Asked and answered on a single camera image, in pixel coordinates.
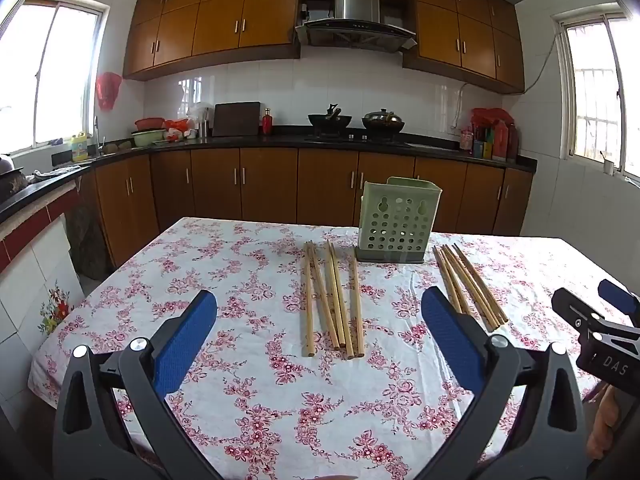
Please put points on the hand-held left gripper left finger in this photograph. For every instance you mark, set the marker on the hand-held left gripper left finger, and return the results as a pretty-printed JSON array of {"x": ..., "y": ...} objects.
[{"x": 185, "y": 340}]

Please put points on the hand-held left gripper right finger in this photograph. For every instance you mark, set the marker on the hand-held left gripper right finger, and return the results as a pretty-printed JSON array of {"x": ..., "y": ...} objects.
[{"x": 450, "y": 335}]

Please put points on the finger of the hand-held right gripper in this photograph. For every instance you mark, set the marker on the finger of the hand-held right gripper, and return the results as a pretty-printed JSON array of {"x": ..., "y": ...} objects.
[
  {"x": 617, "y": 295},
  {"x": 570, "y": 303}
]

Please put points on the green perforated utensil holder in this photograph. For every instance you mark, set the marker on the green perforated utensil holder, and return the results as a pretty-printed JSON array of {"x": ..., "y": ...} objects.
[{"x": 400, "y": 199}]

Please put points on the person's right hand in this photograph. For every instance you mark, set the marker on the person's right hand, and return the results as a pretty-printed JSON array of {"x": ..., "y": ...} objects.
[{"x": 605, "y": 425}]

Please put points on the red floral tablecloth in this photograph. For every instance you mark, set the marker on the red floral tablecloth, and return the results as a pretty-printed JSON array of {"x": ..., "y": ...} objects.
[{"x": 240, "y": 285}]

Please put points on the white mug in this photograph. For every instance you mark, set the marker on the white mug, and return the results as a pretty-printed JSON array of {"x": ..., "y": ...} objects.
[{"x": 607, "y": 167}]

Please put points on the white floral panel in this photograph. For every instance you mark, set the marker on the white floral panel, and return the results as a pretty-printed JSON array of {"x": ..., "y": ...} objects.
[{"x": 50, "y": 270}]

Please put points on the group of condiment bottles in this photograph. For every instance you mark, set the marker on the group of condiment bottles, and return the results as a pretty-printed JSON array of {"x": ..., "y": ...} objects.
[{"x": 495, "y": 145}]

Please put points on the wooden lower cabinets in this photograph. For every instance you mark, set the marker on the wooden lower cabinets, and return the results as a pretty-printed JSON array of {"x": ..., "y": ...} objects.
[{"x": 270, "y": 185}]

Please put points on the green basin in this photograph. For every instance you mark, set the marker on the green basin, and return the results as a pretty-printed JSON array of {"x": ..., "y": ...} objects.
[{"x": 149, "y": 136}]

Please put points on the barred window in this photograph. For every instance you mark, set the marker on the barred window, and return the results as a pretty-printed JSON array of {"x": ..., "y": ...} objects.
[{"x": 595, "y": 85}]

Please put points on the steel cup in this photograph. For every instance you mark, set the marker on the steel cup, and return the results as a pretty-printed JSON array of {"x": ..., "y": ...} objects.
[{"x": 204, "y": 129}]

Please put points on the orange plastic bag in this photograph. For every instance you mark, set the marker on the orange plastic bag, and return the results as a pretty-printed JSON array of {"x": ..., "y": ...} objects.
[{"x": 176, "y": 127}]

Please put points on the grey dish cloth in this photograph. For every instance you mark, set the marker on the grey dish cloth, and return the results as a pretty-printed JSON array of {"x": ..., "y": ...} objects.
[{"x": 47, "y": 175}]

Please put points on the gas stove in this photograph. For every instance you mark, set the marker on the gas stove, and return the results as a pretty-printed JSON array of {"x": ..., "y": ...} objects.
[{"x": 357, "y": 139}]

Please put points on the yellow detergent bottle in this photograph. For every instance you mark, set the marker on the yellow detergent bottle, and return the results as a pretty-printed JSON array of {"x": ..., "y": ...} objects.
[{"x": 79, "y": 149}]

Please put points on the red basin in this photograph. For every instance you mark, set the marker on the red basin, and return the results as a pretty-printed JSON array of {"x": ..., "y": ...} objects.
[{"x": 149, "y": 123}]

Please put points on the black kitchen countertop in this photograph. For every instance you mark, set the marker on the black kitchen countertop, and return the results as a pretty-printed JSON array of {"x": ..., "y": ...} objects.
[{"x": 280, "y": 141}]

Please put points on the sink faucet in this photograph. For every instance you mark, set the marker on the sink faucet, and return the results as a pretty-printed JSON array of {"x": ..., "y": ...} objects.
[{"x": 98, "y": 135}]

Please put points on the wok with lid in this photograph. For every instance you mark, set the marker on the wok with lid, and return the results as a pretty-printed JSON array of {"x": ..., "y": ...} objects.
[{"x": 382, "y": 120}]

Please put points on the dark cutting board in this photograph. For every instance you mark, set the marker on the dark cutting board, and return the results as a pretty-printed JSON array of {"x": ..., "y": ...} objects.
[{"x": 237, "y": 119}]

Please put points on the white plastic bag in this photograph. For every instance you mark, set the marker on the white plastic bag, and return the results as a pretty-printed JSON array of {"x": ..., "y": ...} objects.
[{"x": 197, "y": 111}]

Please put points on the red bottle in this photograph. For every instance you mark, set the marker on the red bottle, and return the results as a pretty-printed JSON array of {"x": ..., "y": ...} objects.
[{"x": 267, "y": 122}]

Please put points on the dark cooking pot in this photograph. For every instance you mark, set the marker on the dark cooking pot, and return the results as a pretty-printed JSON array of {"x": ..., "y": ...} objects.
[{"x": 9, "y": 177}]

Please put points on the black wok with ladle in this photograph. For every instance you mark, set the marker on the black wok with ladle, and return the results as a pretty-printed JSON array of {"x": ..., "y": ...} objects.
[{"x": 329, "y": 121}]

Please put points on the hanging red plastic bag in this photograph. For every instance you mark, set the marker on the hanging red plastic bag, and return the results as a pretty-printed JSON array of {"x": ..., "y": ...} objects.
[{"x": 108, "y": 90}]

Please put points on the large sliding window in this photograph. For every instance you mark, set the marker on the large sliding window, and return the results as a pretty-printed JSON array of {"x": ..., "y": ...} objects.
[{"x": 65, "y": 75}]

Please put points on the steel range hood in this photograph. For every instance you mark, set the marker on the steel range hood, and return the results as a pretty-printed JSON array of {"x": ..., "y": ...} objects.
[{"x": 357, "y": 5}]

